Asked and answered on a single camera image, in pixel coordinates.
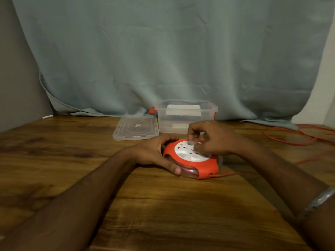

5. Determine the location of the person's right hand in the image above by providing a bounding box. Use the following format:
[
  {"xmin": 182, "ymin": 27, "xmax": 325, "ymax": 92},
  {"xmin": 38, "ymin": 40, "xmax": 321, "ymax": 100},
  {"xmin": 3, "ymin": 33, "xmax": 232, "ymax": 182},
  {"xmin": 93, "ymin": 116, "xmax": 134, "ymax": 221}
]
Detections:
[{"xmin": 188, "ymin": 121, "xmax": 248, "ymax": 156}]

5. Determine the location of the grey-blue cloth backdrop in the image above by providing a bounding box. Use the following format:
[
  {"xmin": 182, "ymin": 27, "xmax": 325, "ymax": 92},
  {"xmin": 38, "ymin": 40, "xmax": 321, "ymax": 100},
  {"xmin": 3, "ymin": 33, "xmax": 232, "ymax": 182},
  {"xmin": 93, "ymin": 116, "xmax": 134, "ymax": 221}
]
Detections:
[{"xmin": 11, "ymin": 0, "xmax": 335, "ymax": 130}]

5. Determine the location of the silver bracelet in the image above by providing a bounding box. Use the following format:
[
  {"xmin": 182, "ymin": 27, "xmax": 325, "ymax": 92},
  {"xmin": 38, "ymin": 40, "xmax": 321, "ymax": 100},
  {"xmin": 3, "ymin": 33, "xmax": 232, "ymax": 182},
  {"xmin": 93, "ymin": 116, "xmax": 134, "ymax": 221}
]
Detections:
[{"xmin": 298, "ymin": 187, "xmax": 335, "ymax": 223}]

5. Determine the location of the orange white cable reel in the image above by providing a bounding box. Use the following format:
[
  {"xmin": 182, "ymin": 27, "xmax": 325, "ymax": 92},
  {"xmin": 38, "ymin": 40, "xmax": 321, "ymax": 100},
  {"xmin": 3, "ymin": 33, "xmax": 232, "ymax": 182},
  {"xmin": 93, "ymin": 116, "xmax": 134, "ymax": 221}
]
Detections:
[{"xmin": 162, "ymin": 139, "xmax": 223, "ymax": 180}]

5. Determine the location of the person's left hand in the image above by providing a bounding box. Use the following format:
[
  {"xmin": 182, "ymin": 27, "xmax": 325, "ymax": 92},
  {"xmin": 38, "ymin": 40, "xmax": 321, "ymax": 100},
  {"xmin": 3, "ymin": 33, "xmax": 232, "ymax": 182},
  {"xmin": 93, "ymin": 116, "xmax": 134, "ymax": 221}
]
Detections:
[{"xmin": 127, "ymin": 134, "xmax": 182, "ymax": 175}]

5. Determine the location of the clear plastic storage box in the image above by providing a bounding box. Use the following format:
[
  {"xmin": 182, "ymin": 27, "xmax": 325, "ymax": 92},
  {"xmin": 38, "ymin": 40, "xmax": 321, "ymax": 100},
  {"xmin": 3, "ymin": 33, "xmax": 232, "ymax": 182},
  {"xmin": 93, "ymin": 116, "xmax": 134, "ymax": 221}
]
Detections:
[{"xmin": 149, "ymin": 100, "xmax": 219, "ymax": 134}]

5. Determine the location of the person's right forearm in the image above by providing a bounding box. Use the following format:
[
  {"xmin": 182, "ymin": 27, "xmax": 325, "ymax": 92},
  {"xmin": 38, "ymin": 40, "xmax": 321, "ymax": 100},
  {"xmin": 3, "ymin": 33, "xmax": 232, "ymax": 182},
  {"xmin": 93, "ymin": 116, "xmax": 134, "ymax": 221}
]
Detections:
[{"xmin": 239, "ymin": 140, "xmax": 335, "ymax": 251}]

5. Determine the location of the orange extension cable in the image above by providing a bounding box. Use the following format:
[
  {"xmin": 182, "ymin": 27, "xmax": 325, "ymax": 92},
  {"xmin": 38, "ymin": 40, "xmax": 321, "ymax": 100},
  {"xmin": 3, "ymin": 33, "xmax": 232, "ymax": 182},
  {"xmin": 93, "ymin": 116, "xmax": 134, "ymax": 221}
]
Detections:
[{"xmin": 208, "ymin": 124, "xmax": 335, "ymax": 178}]

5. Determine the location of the person's left forearm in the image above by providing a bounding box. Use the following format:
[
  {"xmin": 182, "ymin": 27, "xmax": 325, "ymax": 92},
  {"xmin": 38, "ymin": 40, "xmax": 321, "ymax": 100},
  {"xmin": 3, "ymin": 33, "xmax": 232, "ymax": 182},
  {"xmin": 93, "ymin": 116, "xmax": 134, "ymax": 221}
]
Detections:
[{"xmin": 0, "ymin": 147, "xmax": 138, "ymax": 251}]

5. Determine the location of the clear plastic box lid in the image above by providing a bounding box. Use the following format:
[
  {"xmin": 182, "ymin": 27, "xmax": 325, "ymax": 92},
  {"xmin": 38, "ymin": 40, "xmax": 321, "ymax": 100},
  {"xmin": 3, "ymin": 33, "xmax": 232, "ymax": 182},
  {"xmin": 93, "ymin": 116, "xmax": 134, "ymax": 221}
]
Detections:
[{"xmin": 113, "ymin": 115, "xmax": 159, "ymax": 141}]

